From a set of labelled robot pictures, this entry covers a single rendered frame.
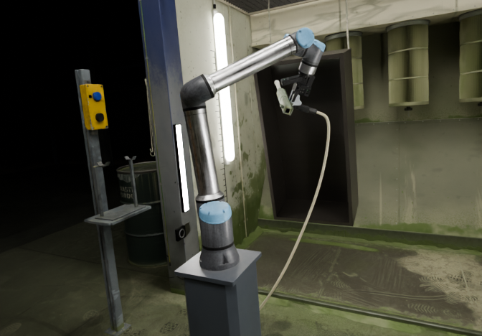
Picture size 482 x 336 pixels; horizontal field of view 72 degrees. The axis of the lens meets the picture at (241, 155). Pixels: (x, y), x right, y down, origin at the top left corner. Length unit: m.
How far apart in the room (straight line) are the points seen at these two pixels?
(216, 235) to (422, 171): 2.40
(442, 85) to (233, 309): 2.90
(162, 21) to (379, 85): 2.27
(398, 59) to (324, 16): 0.78
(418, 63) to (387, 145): 0.83
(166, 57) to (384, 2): 1.96
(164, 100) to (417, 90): 2.16
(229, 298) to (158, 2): 1.85
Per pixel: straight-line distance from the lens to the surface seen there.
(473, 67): 3.39
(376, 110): 3.73
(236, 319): 1.61
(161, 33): 2.41
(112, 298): 2.41
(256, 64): 1.55
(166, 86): 2.36
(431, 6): 3.36
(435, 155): 3.58
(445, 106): 3.73
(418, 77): 3.33
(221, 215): 1.50
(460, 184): 3.49
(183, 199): 2.42
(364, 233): 3.37
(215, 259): 1.56
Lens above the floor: 1.35
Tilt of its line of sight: 8 degrees down
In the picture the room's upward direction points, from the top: 4 degrees counter-clockwise
